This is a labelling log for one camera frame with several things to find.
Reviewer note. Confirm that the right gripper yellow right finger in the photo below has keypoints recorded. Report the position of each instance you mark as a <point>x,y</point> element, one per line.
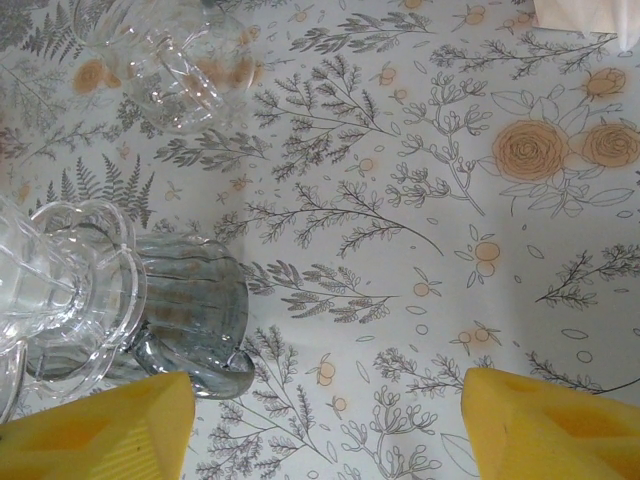
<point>560,440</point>

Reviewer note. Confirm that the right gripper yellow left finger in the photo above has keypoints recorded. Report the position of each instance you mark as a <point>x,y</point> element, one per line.
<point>100,440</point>

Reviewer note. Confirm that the clear plastic coffee dripper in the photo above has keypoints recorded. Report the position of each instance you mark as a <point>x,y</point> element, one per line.
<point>65,280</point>

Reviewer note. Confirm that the grey glass server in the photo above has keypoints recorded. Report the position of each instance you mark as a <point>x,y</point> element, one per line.
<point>200,300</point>

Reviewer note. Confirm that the clear glass server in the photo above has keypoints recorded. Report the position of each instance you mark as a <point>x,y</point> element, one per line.
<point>170,85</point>

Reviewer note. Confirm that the white coffee filter stack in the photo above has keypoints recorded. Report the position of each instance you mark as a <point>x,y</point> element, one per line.
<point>575,10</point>

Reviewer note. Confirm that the floral patterned table cover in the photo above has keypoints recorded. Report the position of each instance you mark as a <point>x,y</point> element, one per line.
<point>400,250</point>

